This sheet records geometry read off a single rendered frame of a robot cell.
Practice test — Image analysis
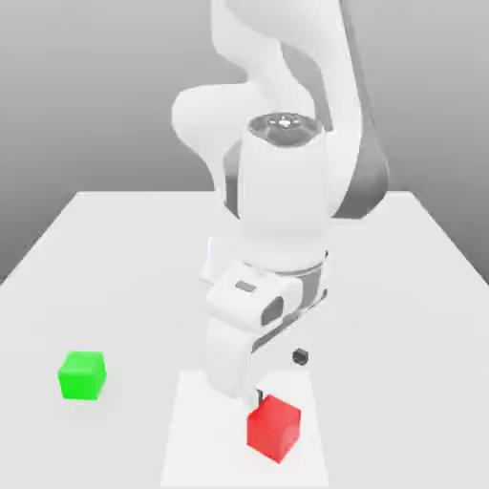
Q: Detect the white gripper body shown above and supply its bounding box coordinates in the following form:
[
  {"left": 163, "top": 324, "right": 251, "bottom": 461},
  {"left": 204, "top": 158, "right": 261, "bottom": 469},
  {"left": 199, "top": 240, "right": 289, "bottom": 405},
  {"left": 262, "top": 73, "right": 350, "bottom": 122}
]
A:
[{"left": 202, "top": 290, "right": 329, "bottom": 401}]

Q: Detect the small green cube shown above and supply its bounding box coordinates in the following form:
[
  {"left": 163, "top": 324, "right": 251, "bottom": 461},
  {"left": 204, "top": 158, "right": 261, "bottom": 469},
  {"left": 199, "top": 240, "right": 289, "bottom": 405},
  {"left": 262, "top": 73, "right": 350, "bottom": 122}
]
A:
[{"left": 56, "top": 350, "right": 108, "bottom": 401}]

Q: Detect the small red cube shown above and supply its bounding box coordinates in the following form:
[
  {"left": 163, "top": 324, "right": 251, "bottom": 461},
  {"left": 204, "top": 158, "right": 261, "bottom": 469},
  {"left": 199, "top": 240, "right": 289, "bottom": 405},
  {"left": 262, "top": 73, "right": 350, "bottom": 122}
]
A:
[{"left": 245, "top": 393, "right": 303, "bottom": 464}]

